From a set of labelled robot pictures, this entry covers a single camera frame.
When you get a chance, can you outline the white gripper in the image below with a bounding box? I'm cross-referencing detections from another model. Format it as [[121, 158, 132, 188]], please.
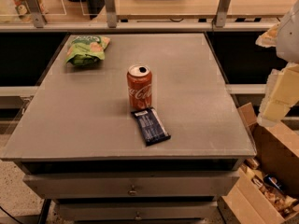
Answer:
[[255, 0, 299, 127]]

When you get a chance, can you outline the red coke can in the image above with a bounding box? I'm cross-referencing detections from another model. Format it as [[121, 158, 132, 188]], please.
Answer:
[[127, 64, 152, 110]]

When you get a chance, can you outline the cardboard box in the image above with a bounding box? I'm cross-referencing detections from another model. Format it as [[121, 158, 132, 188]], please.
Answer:
[[220, 104, 299, 224]]

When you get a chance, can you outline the dark blue snack bar wrapper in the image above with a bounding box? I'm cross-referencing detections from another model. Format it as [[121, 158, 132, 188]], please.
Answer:
[[132, 107, 171, 146]]

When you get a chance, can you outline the green chip bag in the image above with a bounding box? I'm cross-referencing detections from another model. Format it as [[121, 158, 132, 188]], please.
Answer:
[[65, 35, 110, 66]]

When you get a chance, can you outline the lower grey drawer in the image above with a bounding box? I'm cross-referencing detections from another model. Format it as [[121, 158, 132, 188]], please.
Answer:
[[56, 202, 217, 221]]

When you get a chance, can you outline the grey drawer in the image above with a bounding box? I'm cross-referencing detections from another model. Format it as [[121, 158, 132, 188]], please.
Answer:
[[56, 202, 217, 221], [23, 171, 239, 200]]

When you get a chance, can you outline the upper grey drawer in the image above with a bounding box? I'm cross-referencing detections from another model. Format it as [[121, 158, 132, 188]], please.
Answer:
[[23, 171, 239, 200]]

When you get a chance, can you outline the orange snack package behind glass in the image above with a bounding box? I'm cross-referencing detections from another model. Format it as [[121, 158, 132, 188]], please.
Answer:
[[13, 0, 45, 21]]

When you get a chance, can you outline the right metal bracket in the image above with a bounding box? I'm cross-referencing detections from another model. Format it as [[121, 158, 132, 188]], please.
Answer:
[[214, 0, 231, 27]]

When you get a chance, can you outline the metal bracket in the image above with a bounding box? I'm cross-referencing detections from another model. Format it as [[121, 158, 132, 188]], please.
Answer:
[[25, 0, 46, 28], [214, 0, 231, 27], [104, 0, 118, 28]]

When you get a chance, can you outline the middle metal bracket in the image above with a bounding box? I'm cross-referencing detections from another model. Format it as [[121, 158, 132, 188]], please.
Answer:
[[104, 0, 118, 28]]

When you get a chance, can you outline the left metal bracket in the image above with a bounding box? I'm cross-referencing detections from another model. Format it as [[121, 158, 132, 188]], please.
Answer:
[[25, 0, 46, 28]]

